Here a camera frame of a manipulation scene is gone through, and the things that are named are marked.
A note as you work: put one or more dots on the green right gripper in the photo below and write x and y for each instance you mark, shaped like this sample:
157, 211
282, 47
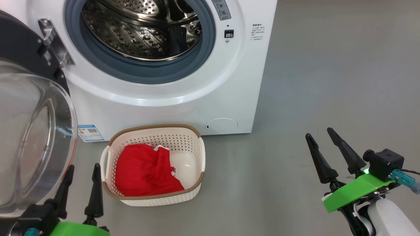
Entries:
351, 191

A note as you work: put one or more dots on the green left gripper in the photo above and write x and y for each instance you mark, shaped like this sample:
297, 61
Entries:
75, 230

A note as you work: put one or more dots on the red white sports shirt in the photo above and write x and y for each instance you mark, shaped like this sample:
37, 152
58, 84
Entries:
141, 173

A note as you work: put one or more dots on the black glass washing machine door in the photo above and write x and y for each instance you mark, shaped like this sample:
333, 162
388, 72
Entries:
19, 39

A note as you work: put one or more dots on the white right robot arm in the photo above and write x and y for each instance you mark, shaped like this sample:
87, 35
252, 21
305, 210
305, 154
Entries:
390, 219

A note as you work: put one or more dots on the white washing machine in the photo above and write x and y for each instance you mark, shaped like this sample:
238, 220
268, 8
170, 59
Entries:
164, 111

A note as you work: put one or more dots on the cream perforated laundry basket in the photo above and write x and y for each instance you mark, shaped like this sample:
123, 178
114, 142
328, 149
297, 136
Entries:
193, 154

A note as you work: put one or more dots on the grey rubber door gasket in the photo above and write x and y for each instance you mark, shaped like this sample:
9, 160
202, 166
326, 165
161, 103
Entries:
141, 73

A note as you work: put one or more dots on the metal door hinge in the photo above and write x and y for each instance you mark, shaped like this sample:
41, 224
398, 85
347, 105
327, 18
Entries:
54, 42

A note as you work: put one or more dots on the black door lock slot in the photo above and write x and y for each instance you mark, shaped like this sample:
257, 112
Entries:
229, 33

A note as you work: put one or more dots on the steel washing machine drum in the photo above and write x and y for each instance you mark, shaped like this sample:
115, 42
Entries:
141, 39

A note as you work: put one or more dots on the blue energy label sticker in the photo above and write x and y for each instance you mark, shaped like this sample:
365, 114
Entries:
90, 132

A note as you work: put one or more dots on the round white filter cover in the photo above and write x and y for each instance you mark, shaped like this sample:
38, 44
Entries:
222, 126

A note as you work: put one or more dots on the printed text label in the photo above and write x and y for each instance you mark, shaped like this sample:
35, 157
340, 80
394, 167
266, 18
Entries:
257, 31

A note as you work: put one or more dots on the grey warning sticker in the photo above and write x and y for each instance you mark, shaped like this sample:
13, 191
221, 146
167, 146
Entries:
222, 9

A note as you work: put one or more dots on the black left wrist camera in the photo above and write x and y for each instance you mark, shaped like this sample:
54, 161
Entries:
36, 218

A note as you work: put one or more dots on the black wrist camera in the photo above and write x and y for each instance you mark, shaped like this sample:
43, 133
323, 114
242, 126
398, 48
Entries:
387, 162
36, 218

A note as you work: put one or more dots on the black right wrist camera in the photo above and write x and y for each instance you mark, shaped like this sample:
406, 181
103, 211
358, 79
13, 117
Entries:
387, 162

